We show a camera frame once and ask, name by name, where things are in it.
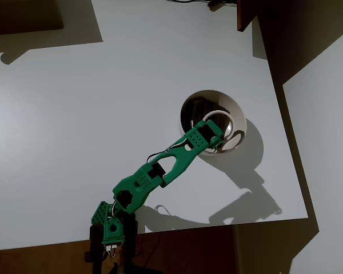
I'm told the beige masking tape roll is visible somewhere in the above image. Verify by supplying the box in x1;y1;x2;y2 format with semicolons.
203;110;234;142

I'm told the beige bowl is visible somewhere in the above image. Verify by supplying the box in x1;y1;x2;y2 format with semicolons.
178;90;248;157

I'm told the red-brown wooden board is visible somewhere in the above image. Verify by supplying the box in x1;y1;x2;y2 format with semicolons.
236;0;260;33

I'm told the black table clamp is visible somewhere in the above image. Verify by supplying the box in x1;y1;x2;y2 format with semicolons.
84;224;103;274
121;212;139;274

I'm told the dark furniture block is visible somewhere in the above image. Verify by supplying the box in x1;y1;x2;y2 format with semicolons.
0;0;65;37

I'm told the forearm servo cable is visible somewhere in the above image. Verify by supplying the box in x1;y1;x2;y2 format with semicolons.
146;120;194;164

